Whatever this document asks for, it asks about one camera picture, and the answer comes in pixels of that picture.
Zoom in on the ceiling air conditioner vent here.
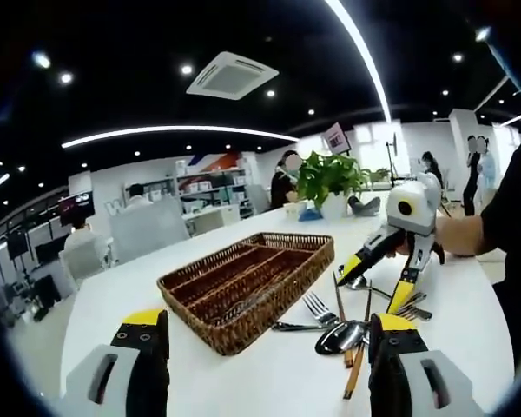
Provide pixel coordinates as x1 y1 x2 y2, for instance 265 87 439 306
185 50 280 101

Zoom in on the white mesh office chair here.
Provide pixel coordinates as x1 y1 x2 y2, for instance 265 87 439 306
108 197 191 266

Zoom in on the brown wicker utensil storage tray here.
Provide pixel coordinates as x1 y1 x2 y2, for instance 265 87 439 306
155 232 336 357

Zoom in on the person's right hand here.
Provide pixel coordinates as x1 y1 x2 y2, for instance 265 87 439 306
435 215 462 258

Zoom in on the black tripod stand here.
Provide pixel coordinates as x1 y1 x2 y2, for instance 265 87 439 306
384 131 399 182

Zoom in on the black monitor on stand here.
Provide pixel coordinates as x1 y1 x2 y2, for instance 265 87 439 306
6 232 30 257

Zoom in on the white office desk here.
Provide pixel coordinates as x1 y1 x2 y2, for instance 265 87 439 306
182 203 242 235

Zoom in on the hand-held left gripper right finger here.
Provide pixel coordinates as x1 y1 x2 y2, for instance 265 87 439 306
366 312 487 417

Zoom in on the pink hanging sign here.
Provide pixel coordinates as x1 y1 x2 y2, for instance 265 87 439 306
320 121 348 153

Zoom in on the storage shelf with boxes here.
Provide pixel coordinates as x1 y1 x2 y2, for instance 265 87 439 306
173 158 255 221

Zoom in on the red wall screen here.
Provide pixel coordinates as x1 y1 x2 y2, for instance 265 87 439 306
56 191 96 227

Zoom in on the long curved ceiling light strip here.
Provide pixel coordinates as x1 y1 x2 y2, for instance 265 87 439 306
323 0 392 122

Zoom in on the green plant in white pot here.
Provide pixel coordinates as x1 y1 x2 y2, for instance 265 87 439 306
295 149 373 221

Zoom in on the group of ceiling spotlights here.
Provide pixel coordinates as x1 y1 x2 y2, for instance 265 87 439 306
0 25 521 175

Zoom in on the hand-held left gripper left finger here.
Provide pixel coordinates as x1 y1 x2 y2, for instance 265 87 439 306
60 308 171 417

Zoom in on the dark grey object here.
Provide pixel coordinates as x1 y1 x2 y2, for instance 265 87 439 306
346 195 382 217

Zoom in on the black desk monitor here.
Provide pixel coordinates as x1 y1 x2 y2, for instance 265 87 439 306
34 236 73 266

